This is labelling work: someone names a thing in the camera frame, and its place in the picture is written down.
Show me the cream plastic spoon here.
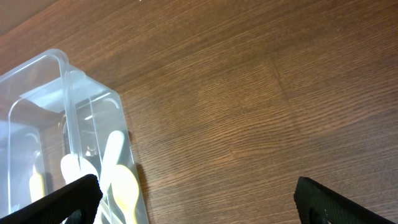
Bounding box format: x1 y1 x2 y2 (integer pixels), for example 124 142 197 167
111 164 139 224

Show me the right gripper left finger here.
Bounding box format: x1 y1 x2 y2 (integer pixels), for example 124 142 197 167
1 174 103 224

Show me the clear plastic container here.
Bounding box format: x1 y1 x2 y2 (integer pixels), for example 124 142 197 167
1 96 66 217
1 49 149 223

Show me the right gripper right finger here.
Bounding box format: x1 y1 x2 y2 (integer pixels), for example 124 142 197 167
294 177 394 224

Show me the white plastic spoon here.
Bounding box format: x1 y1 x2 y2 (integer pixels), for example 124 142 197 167
99 130 125 195
60 154 99 184

